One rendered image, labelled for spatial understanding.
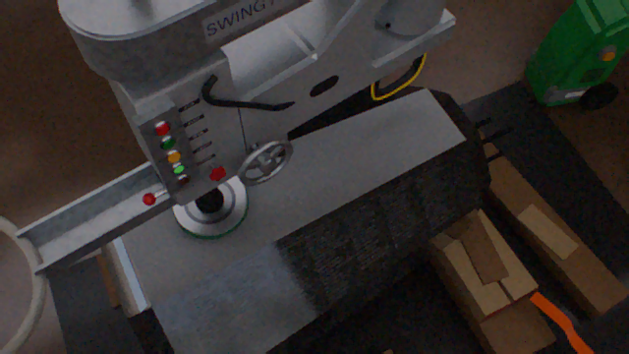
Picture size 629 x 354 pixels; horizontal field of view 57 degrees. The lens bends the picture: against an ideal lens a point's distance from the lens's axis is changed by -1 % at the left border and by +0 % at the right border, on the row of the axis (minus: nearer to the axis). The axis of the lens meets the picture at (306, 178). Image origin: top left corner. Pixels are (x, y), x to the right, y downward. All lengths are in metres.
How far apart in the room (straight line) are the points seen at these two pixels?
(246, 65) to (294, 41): 0.12
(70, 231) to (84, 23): 0.66
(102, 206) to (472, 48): 2.24
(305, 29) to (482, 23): 2.14
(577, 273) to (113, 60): 2.06
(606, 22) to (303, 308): 1.76
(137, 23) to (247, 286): 0.94
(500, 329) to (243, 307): 1.09
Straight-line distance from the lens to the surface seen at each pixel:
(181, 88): 1.11
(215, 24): 1.05
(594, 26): 2.83
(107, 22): 1.02
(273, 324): 1.80
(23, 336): 1.43
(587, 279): 2.64
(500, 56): 3.26
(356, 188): 1.77
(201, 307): 1.72
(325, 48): 1.31
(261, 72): 1.29
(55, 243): 1.55
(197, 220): 1.69
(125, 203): 1.54
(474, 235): 2.41
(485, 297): 2.34
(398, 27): 1.54
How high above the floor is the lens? 2.37
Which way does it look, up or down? 61 degrees down
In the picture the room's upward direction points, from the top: 1 degrees counter-clockwise
